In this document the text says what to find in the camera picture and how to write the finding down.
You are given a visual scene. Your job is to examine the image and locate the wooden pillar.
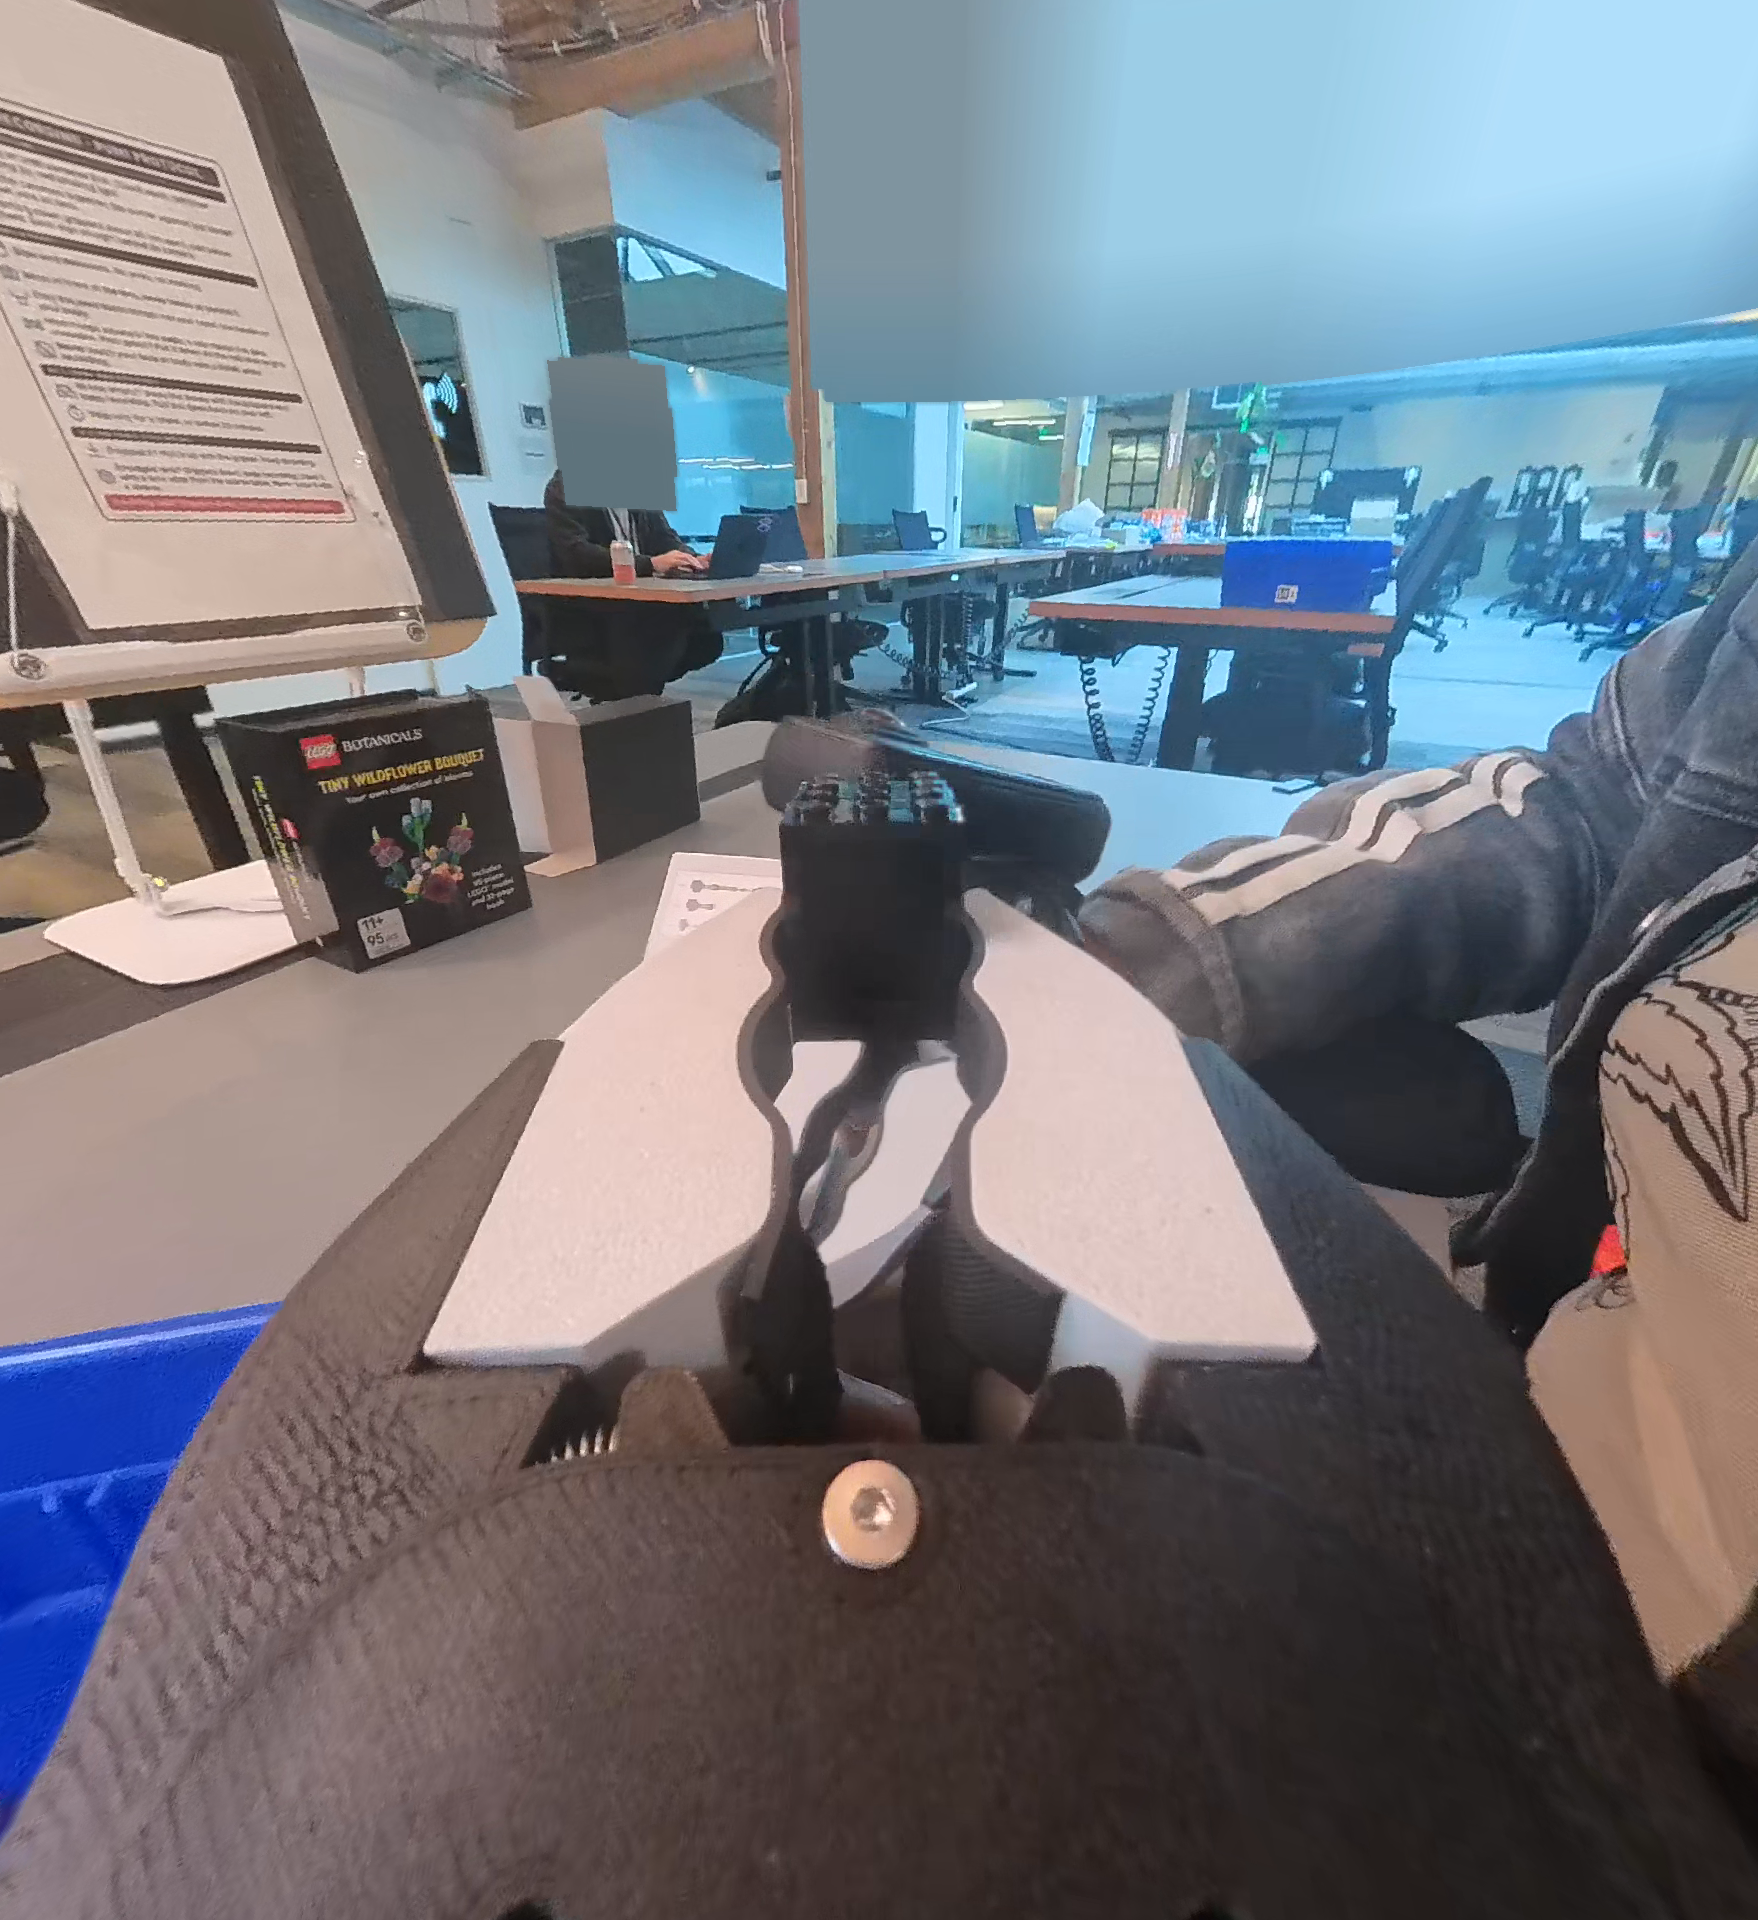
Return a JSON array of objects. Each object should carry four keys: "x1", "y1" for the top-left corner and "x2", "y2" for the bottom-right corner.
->
[{"x1": 780, "y1": 0, "x2": 844, "y2": 560}]

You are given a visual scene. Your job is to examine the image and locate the person's floral shirt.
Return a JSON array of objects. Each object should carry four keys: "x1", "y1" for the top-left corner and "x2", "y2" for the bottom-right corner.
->
[{"x1": 1525, "y1": 869, "x2": 1758, "y2": 1682}]

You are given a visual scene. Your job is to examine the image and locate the black laptop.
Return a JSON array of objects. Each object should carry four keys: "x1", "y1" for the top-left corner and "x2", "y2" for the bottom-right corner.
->
[{"x1": 700, "y1": 512, "x2": 815, "y2": 582}]

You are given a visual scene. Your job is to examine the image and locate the document stand with instruction sheet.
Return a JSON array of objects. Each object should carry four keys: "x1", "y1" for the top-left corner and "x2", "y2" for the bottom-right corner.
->
[{"x1": 0, "y1": 0, "x2": 499, "y2": 987}]

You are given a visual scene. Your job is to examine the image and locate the wooden desk black legs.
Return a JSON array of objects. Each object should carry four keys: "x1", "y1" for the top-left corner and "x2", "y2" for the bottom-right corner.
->
[{"x1": 1025, "y1": 575, "x2": 1404, "y2": 777}]

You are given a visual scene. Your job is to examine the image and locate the person's denim jacket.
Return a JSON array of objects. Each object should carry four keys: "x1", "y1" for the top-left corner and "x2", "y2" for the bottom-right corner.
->
[{"x1": 1447, "y1": 450, "x2": 1758, "y2": 1353}]

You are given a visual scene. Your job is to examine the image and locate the black coiled cable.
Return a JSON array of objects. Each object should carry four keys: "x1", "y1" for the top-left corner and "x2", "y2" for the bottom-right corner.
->
[{"x1": 1082, "y1": 644, "x2": 1173, "y2": 769}]

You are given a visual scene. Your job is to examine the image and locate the black office chair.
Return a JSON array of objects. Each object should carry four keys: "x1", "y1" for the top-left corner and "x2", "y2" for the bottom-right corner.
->
[{"x1": 1397, "y1": 476, "x2": 1497, "y2": 653}]

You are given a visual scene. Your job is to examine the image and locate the large blue plastic bin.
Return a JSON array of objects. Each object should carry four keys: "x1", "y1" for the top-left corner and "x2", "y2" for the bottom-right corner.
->
[{"x1": 0, "y1": 1303, "x2": 285, "y2": 1920}]

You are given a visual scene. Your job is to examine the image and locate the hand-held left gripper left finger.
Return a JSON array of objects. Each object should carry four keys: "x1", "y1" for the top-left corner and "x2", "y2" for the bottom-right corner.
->
[{"x1": 422, "y1": 890, "x2": 795, "y2": 1375}]

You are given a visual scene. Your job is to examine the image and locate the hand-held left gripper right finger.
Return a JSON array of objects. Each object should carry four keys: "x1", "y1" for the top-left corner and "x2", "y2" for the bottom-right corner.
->
[{"x1": 950, "y1": 890, "x2": 1321, "y2": 1369}]

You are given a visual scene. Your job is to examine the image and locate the long wooden desk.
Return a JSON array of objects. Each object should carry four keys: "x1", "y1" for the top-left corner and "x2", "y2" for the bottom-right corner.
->
[{"x1": 510, "y1": 547, "x2": 1073, "y2": 727}]

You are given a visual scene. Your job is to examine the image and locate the lego instruction booklet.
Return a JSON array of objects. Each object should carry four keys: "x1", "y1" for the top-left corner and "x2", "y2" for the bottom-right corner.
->
[{"x1": 646, "y1": 849, "x2": 791, "y2": 967}]

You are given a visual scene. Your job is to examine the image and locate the black lego block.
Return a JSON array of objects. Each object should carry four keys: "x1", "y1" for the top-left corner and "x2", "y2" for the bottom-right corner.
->
[{"x1": 775, "y1": 771, "x2": 967, "y2": 1049}]

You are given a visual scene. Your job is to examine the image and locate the black cardboard box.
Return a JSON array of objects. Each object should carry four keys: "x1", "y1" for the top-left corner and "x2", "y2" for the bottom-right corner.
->
[{"x1": 489, "y1": 675, "x2": 704, "y2": 882}]

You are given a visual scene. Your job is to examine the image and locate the black lego set box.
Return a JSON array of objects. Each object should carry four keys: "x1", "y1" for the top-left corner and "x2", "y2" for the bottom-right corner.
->
[{"x1": 215, "y1": 692, "x2": 536, "y2": 977}]

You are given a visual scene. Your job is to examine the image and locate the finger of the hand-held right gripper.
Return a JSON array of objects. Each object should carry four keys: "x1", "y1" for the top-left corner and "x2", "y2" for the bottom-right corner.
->
[
  {"x1": 817, "y1": 1051, "x2": 958, "y2": 1308},
  {"x1": 792, "y1": 1043, "x2": 880, "y2": 1201}
]

